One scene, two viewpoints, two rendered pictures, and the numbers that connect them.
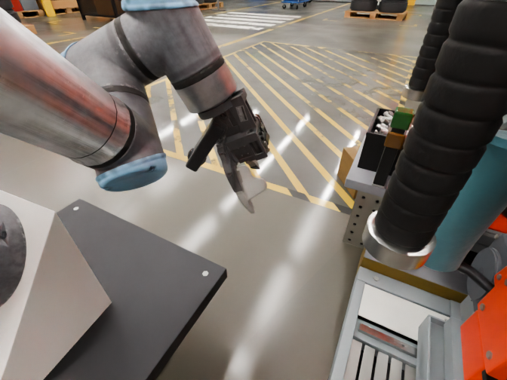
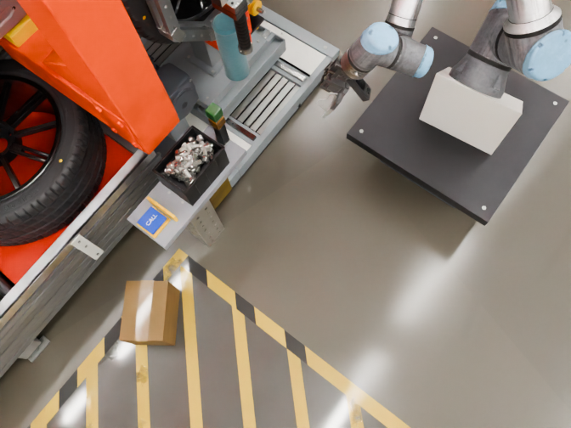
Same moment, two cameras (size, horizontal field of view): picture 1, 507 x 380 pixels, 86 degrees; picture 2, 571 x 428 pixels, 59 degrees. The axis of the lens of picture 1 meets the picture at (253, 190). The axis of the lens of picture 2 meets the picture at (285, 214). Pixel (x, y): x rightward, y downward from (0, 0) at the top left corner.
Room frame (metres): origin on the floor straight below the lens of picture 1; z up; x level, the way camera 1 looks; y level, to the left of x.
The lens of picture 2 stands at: (1.36, 0.08, 2.01)
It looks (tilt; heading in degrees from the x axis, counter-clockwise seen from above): 70 degrees down; 197
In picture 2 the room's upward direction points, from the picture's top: 9 degrees counter-clockwise
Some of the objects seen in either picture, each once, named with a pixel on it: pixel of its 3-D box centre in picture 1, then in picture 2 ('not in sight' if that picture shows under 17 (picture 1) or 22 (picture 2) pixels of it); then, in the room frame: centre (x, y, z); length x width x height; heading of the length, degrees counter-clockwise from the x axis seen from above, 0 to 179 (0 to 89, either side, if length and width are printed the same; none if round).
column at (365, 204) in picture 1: (369, 201); (196, 214); (0.80, -0.45, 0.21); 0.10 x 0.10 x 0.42; 62
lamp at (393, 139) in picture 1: (394, 137); (217, 120); (0.59, -0.34, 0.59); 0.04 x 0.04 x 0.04; 62
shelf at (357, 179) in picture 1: (385, 154); (188, 185); (0.77, -0.44, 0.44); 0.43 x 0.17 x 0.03; 152
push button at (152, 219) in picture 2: not in sight; (152, 221); (0.92, -0.51, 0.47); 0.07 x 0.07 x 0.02; 62
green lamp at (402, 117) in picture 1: (402, 118); (214, 112); (0.59, -0.34, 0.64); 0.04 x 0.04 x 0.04; 62
